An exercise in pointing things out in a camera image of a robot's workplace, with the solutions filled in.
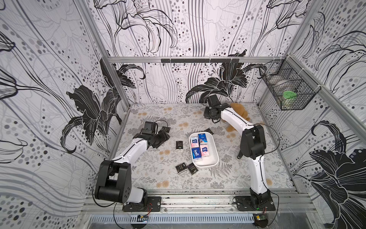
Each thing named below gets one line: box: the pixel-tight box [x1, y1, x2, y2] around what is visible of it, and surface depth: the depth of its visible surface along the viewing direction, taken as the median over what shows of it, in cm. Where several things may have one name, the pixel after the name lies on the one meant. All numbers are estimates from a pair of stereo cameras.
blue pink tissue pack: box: [190, 136, 200, 148], surface depth 92 cm
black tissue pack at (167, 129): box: [161, 125, 171, 134], surface depth 103 cm
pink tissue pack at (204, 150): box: [199, 144, 210, 158], surface depth 88 cm
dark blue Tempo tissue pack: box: [191, 146, 202, 162], surface depth 86 cm
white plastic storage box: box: [188, 131, 220, 168], surface depth 90 cm
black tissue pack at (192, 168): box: [186, 162, 199, 176], surface depth 85 cm
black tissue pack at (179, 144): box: [175, 140, 183, 150], surface depth 95 cm
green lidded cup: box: [281, 90, 298, 109], surface depth 81 cm
